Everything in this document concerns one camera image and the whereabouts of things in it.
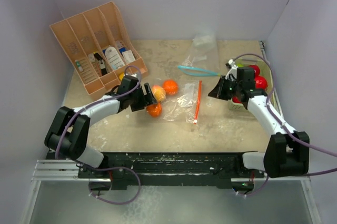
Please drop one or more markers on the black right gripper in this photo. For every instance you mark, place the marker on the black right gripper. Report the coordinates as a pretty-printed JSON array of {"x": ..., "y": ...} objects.
[{"x": 218, "y": 91}]

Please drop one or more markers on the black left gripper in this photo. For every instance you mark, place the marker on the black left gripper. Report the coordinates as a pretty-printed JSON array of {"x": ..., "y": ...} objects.
[{"x": 146, "y": 99}]

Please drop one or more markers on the red yellow fake apple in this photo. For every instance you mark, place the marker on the red yellow fake apple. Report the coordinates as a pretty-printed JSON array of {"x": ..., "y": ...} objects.
[{"x": 236, "y": 100}]

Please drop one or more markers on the clear bag red zipper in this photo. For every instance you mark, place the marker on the clear bag red zipper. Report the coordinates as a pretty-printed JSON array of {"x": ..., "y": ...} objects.
[{"x": 182, "y": 106}]

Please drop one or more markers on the clear bag blue zipper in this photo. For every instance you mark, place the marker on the clear bag blue zipper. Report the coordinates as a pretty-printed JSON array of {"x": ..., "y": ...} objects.
[{"x": 202, "y": 57}]

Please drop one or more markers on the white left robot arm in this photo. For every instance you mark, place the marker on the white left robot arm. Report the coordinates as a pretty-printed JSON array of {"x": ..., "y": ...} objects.
[{"x": 68, "y": 133}]

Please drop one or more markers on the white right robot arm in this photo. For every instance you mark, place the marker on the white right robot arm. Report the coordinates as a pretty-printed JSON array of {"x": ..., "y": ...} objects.
[{"x": 287, "y": 153}]

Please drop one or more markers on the fake yellow orange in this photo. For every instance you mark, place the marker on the fake yellow orange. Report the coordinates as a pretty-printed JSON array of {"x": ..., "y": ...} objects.
[{"x": 159, "y": 93}]

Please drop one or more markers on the fake orange persimmon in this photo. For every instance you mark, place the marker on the fake orange persimmon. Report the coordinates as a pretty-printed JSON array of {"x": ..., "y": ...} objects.
[{"x": 154, "y": 110}]

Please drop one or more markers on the fake orange tangerine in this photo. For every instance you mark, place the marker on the fake orange tangerine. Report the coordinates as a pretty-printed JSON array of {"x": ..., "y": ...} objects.
[{"x": 170, "y": 87}]

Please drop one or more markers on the yellow grey block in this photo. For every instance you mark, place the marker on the yellow grey block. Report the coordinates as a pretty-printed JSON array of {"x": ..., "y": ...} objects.
[{"x": 121, "y": 76}]

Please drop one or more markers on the white blue card pack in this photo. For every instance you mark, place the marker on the white blue card pack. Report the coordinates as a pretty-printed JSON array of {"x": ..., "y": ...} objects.
[{"x": 114, "y": 59}]

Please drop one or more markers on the pink desk organizer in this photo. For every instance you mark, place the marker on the pink desk organizer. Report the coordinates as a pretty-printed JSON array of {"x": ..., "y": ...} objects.
[{"x": 84, "y": 38}]

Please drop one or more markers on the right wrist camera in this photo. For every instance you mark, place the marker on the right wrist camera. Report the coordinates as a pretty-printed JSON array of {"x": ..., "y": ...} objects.
[{"x": 232, "y": 68}]

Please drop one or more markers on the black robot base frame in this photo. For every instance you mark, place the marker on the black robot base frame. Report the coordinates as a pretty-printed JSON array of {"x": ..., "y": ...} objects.
[{"x": 214, "y": 169}]

